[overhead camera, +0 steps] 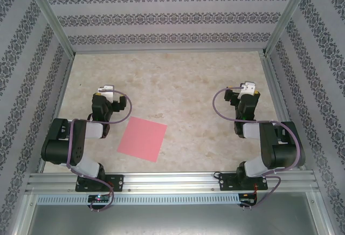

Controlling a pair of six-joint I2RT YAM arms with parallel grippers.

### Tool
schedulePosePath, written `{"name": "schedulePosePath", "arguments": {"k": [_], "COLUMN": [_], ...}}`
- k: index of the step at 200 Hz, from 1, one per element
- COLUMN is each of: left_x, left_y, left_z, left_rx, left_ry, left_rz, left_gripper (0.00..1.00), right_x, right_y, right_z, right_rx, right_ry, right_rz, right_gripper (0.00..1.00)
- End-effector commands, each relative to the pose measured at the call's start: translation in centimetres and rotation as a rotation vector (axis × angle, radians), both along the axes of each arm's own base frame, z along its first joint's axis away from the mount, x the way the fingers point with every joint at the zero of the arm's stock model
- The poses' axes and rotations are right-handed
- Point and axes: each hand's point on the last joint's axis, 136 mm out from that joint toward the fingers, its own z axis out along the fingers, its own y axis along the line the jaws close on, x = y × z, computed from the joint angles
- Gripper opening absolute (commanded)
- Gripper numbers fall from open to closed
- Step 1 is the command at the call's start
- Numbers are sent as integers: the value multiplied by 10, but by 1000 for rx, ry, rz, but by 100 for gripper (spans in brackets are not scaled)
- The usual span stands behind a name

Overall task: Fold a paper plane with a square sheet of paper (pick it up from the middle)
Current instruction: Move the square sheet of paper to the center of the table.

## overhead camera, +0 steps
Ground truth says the pink cloth sheet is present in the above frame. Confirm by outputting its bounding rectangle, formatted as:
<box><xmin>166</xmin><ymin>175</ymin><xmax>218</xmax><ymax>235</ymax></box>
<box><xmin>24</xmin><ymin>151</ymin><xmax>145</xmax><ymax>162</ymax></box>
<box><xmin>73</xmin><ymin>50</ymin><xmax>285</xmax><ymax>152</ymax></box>
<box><xmin>116</xmin><ymin>115</ymin><xmax>168</xmax><ymax>163</ymax></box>

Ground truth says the grey metal sheet panel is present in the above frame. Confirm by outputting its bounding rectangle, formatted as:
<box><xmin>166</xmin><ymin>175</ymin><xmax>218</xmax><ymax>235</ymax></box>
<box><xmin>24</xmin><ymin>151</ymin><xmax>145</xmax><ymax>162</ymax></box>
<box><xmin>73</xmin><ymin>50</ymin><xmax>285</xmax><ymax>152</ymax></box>
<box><xmin>24</xmin><ymin>193</ymin><xmax>332</xmax><ymax>235</ymax></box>

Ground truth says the small circuit board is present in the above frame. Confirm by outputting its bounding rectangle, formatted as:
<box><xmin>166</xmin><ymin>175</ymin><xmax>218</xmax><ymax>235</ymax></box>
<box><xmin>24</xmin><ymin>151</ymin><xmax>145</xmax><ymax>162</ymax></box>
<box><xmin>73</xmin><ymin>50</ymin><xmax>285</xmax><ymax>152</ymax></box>
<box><xmin>239</xmin><ymin>193</ymin><xmax>258</xmax><ymax>206</ymax></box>
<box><xmin>88</xmin><ymin>195</ymin><xmax>110</xmax><ymax>203</ymax></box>

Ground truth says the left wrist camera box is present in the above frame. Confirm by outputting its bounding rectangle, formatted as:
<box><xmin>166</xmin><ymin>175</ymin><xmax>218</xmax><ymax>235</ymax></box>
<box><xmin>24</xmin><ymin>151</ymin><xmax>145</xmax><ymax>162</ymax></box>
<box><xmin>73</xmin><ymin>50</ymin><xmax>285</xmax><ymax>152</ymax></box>
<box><xmin>98</xmin><ymin>84</ymin><xmax>115</xmax><ymax>100</ymax></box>

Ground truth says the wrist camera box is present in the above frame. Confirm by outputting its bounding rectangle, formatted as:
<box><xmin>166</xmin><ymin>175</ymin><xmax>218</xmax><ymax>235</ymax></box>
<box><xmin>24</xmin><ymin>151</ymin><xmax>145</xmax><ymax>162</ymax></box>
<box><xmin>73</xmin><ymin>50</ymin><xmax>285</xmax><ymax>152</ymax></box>
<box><xmin>238</xmin><ymin>81</ymin><xmax>257</xmax><ymax>99</ymax></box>
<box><xmin>98</xmin><ymin>84</ymin><xmax>115</xmax><ymax>100</ymax></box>

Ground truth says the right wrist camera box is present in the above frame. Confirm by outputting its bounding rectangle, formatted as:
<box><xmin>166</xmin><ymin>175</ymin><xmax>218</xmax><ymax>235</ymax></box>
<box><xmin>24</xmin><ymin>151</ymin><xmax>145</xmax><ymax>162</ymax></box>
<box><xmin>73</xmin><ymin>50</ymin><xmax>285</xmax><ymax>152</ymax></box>
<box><xmin>238</xmin><ymin>81</ymin><xmax>257</xmax><ymax>99</ymax></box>

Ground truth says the aluminium side rail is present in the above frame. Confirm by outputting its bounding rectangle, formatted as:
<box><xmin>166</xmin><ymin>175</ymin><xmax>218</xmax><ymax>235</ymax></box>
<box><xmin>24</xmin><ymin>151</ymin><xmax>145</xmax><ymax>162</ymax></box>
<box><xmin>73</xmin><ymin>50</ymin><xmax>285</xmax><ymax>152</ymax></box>
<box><xmin>260</xmin><ymin>53</ymin><xmax>308</xmax><ymax>172</ymax></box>
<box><xmin>37</xmin><ymin>54</ymin><xmax>75</xmax><ymax>174</ymax></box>

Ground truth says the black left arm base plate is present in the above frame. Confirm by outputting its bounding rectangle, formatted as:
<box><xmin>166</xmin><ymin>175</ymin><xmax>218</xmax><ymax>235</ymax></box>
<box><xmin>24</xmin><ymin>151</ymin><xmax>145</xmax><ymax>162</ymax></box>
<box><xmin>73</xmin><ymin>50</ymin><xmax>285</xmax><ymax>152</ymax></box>
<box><xmin>75</xmin><ymin>174</ymin><xmax>125</xmax><ymax>192</ymax></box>

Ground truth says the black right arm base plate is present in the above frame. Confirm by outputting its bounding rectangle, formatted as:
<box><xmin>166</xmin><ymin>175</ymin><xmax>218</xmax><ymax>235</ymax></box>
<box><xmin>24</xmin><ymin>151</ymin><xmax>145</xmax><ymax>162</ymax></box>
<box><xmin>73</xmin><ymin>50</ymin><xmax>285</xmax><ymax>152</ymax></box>
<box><xmin>219</xmin><ymin>172</ymin><xmax>269</xmax><ymax>192</ymax></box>

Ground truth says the aluminium frame post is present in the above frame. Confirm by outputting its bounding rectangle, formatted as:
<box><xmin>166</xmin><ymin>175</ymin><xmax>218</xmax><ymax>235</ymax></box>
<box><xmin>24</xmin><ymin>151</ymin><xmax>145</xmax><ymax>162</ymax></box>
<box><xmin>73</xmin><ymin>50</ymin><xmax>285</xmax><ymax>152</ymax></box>
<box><xmin>261</xmin><ymin>0</ymin><xmax>316</xmax><ymax>58</ymax></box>
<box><xmin>24</xmin><ymin>0</ymin><xmax>76</xmax><ymax>59</ymax></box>

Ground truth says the aluminium mounting rail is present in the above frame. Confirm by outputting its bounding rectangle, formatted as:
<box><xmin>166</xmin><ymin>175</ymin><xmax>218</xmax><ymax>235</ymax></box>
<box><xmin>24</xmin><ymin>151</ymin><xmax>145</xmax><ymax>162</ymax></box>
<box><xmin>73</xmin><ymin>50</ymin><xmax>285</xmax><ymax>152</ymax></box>
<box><xmin>25</xmin><ymin>171</ymin><xmax>320</xmax><ymax>194</ymax></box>

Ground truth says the slotted grey cable duct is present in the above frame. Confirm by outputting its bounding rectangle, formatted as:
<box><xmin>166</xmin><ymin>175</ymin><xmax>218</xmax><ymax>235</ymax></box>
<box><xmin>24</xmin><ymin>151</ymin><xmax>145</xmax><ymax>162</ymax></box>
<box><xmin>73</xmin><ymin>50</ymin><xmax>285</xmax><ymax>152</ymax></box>
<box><xmin>36</xmin><ymin>193</ymin><xmax>240</xmax><ymax>205</ymax></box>

